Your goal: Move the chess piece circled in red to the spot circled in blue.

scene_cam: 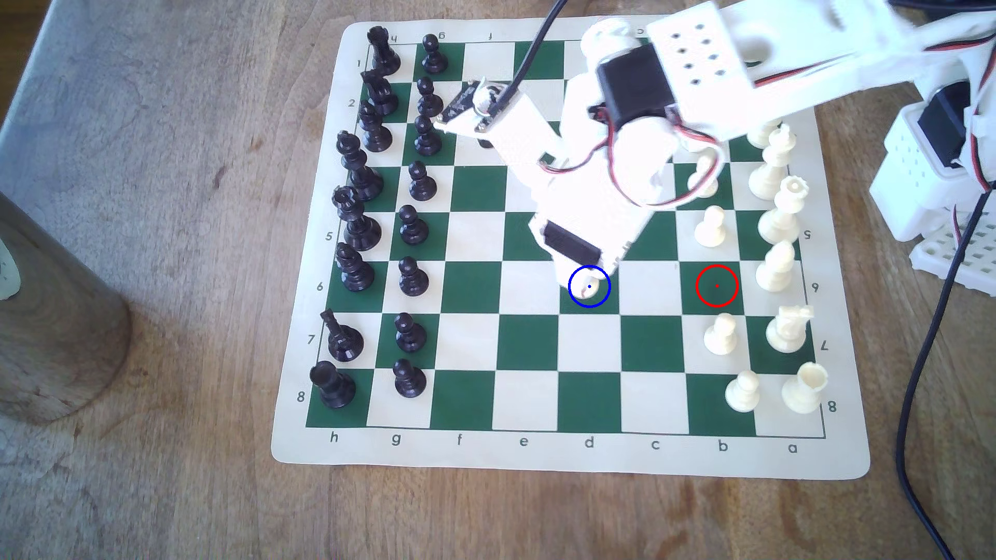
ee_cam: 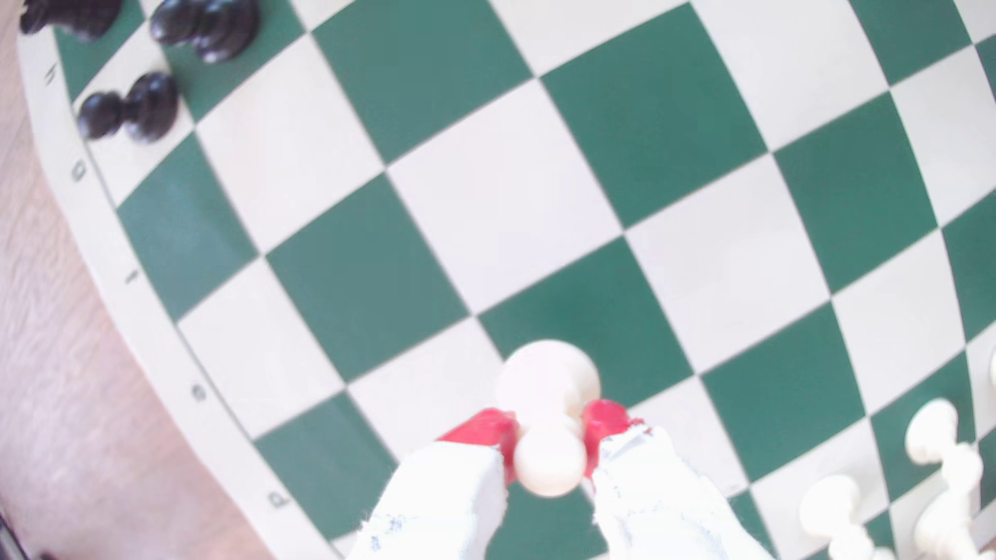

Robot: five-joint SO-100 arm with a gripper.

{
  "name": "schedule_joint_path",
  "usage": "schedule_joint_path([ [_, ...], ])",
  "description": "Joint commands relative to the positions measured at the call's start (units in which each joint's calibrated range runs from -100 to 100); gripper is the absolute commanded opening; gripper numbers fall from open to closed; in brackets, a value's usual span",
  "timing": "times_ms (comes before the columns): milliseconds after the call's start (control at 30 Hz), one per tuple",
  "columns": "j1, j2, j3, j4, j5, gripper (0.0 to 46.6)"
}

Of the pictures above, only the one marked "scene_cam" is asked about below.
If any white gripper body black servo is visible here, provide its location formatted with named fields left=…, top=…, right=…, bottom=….
left=529, top=74, right=678, bottom=273

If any white pawn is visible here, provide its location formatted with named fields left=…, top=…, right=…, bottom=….
left=688, top=156, right=720, bottom=199
left=573, top=267, right=608, bottom=306
left=694, top=205, right=728, bottom=248
left=725, top=370, right=762, bottom=413
left=703, top=313, right=739, bottom=356

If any green and cream chess mat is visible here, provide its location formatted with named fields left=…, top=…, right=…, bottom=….
left=270, top=11, right=872, bottom=482

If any black pawn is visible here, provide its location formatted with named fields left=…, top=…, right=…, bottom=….
left=397, top=204, right=431, bottom=247
left=394, top=312, right=427, bottom=354
left=408, top=160, right=438, bottom=202
left=392, top=358, right=428, bottom=399
left=413, top=114, right=443, bottom=157
left=416, top=75, right=445, bottom=119
left=420, top=33, right=449, bottom=76
left=397, top=256, right=431, bottom=297

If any white queen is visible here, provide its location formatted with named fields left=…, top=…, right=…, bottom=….
left=758, top=176, right=810, bottom=245

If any white king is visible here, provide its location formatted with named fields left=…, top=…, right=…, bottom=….
left=749, top=123, right=798, bottom=201

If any white knight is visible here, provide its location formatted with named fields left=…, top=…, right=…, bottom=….
left=766, top=304, right=815, bottom=355

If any black bishop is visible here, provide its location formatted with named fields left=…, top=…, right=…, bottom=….
left=335, top=242, right=376, bottom=293
left=358, top=101, right=394, bottom=153

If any black queen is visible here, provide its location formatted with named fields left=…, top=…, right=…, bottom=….
left=332, top=185, right=383, bottom=251

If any black king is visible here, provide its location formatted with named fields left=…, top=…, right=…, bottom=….
left=336, top=131, right=384, bottom=202

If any white rook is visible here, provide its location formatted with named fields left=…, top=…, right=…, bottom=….
left=781, top=362, right=829, bottom=415

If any black knight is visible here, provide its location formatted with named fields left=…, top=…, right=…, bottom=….
left=321, top=308, right=365, bottom=363
left=362, top=68, right=400, bottom=118

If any black rook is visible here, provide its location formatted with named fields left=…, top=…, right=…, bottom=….
left=367, top=25, right=403, bottom=76
left=309, top=361, right=357, bottom=410

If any brown cylindrical container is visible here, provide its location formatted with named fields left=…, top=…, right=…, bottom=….
left=0, top=190, right=132, bottom=426

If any red black servo wire bundle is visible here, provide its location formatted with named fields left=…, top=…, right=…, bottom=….
left=603, top=107, right=726, bottom=209

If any gripper mounted camera module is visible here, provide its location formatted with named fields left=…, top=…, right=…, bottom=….
left=434, top=76, right=521, bottom=133

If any black camera cable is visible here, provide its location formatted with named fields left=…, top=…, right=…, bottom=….
left=496, top=0, right=571, bottom=110

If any white perforated base plate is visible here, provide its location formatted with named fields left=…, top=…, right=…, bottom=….
left=909, top=224, right=996, bottom=295

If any thick black power cable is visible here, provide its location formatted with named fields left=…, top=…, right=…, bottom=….
left=893, top=180, right=996, bottom=560

